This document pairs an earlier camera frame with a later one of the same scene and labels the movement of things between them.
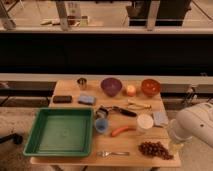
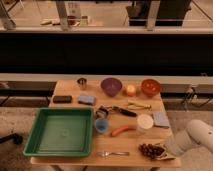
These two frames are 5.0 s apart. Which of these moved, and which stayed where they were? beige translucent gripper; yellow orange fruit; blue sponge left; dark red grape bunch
Moved: beige translucent gripper
Stayed: dark red grape bunch; yellow orange fruit; blue sponge left
